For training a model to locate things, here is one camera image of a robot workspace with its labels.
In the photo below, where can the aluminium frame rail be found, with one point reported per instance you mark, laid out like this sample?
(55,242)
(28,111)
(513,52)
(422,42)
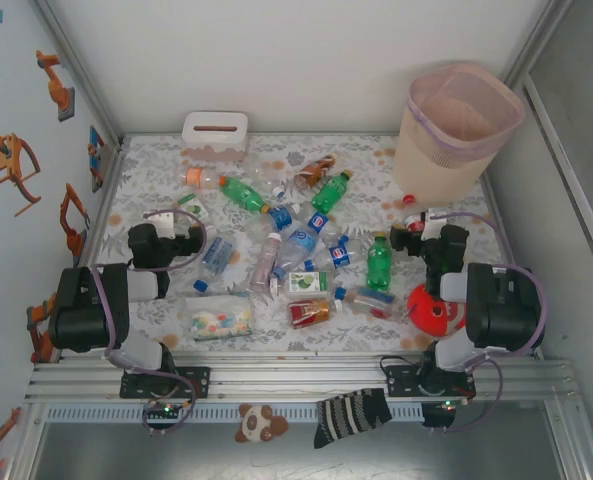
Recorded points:
(301,385)

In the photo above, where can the green bottle orange cap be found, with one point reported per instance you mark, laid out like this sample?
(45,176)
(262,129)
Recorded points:
(241,192)

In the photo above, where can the orange claw wall sticker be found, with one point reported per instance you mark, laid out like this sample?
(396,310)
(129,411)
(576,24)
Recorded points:
(11,160)

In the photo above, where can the clear bottle light blue label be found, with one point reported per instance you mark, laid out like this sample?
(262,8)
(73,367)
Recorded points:
(301,242)

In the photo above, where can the pink drink bottle white cap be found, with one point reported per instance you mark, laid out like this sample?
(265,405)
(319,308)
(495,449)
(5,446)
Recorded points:
(265,262)

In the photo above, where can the white pink tissue box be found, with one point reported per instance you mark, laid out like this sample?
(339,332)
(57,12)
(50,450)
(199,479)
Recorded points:
(215,145)

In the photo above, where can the blue orange wall sticker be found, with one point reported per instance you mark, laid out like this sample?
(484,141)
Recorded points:
(96,150)

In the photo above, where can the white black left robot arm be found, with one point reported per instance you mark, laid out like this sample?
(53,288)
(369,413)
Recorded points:
(86,310)

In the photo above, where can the brown coffee bottle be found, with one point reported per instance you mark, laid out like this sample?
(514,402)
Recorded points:
(316,171)

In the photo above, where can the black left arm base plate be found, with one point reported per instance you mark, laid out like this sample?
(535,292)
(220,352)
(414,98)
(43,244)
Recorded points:
(196,382)

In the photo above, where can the left controller board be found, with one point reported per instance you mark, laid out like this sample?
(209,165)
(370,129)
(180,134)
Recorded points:
(165,410)

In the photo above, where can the pink bin liner bag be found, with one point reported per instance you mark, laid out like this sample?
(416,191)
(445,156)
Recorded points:
(456,110)

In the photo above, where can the clear bottle red label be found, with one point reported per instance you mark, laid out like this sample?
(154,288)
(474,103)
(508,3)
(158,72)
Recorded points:
(311,311)

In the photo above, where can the clear bottle red cap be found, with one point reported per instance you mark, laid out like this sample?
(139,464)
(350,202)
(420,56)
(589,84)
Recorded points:
(415,222)

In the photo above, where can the beige ribbed waste bin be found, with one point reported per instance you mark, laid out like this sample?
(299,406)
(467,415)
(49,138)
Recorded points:
(436,170)

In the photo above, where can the right controller board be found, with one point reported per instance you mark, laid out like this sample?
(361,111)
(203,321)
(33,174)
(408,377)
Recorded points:
(443,406)

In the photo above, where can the clear bottle blue cap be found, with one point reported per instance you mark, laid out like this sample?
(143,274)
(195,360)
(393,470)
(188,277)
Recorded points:
(371,300)

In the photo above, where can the panda plush toy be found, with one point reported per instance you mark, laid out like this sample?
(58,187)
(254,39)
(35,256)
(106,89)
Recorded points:
(256,425)

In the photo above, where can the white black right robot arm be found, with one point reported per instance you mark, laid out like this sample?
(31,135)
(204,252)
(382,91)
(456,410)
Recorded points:
(501,310)

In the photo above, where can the red shark plush toy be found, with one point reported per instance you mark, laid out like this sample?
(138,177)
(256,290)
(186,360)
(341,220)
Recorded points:
(428,312)

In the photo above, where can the water bottle blue cap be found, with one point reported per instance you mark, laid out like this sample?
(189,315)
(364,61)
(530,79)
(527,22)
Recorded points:
(217,252)

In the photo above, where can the black white striped sock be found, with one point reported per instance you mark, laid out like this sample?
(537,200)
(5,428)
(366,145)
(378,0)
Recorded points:
(346,415)

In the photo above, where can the floral table mat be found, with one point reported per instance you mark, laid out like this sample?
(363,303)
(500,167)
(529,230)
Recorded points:
(326,340)

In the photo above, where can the aluminium frame post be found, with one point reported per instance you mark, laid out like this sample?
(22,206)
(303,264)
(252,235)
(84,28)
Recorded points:
(531,50)
(82,70)

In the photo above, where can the crushed clear bottle white cap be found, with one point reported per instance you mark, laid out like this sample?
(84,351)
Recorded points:
(266,172)

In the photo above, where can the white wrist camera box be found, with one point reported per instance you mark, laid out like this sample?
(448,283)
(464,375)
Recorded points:
(163,222)
(433,225)

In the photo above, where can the plastic bag of colourful pieces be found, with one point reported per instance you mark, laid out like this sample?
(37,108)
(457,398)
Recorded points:
(218,320)

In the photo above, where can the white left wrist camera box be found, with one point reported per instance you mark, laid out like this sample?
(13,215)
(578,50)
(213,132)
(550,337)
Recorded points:
(163,222)

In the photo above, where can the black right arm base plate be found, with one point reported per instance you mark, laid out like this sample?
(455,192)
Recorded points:
(401,380)

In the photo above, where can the controller board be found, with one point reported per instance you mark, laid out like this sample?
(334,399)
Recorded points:
(165,410)
(443,406)

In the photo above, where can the clear bottle lime label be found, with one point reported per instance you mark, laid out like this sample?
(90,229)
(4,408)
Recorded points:
(303,282)

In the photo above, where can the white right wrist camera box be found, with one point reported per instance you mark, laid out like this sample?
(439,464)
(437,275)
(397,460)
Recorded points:
(433,225)

